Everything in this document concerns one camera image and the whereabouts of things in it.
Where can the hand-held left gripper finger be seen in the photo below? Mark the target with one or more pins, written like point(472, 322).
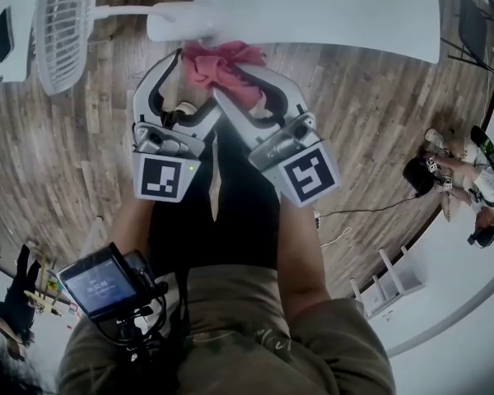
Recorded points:
point(146, 89)
point(199, 119)

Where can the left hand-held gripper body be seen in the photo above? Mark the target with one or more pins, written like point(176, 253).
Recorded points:
point(160, 175)

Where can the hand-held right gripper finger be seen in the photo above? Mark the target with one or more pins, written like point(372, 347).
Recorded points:
point(288, 93)
point(240, 115)

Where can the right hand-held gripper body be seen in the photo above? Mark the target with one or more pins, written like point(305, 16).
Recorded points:
point(304, 171)

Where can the pink cloth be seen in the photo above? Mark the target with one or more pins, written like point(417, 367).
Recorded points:
point(218, 68)

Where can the small white desk fan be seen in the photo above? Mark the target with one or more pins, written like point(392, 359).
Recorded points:
point(61, 35)

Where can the person's left forearm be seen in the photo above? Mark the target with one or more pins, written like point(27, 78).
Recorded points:
point(129, 224)

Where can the person's right forearm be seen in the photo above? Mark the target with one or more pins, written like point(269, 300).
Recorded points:
point(300, 253)

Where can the person's white shoe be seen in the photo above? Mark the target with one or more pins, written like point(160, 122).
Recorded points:
point(186, 107)

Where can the white power strip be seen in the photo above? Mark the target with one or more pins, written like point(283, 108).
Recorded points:
point(317, 218)

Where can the person's black trousers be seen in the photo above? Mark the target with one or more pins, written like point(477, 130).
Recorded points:
point(247, 220)

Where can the white table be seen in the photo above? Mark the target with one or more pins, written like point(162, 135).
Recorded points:
point(313, 6)
point(20, 27)

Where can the black bucket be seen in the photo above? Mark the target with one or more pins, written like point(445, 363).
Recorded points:
point(416, 175)

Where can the black chest monitor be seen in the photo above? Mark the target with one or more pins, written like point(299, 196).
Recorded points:
point(96, 284)

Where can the white wooden shelf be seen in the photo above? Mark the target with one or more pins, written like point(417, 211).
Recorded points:
point(399, 278)

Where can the black smartphone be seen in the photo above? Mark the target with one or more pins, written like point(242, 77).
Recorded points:
point(3, 35)

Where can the yellow wooden toy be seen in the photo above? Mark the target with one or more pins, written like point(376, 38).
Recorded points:
point(41, 303)

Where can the person's olive shirt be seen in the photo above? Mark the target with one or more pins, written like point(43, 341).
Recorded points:
point(239, 335)

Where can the black folding chair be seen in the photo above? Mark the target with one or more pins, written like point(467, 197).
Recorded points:
point(473, 35)

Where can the black chest camera rig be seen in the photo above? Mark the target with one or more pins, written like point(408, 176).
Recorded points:
point(144, 327)

